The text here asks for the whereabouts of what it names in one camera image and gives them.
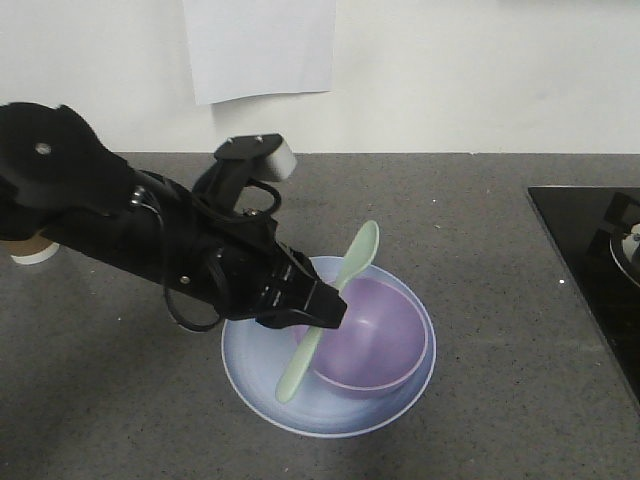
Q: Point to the steel gas burner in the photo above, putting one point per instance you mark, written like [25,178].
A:
[624,248]

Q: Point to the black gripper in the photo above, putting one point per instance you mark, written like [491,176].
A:
[236,265]

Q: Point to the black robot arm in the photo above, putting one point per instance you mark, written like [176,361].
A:
[60,182]

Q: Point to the purple plastic bowl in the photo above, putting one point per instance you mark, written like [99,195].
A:
[384,344]

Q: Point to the brown white cup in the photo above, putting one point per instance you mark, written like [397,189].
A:
[31,251]

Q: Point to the white paper wall sheet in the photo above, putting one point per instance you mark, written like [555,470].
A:
[241,49]

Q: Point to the pale blue plate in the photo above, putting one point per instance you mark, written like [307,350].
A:
[255,359]

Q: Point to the black gas stove top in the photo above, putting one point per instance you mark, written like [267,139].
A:
[580,220]

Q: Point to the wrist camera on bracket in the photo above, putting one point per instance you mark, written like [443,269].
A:
[239,162]

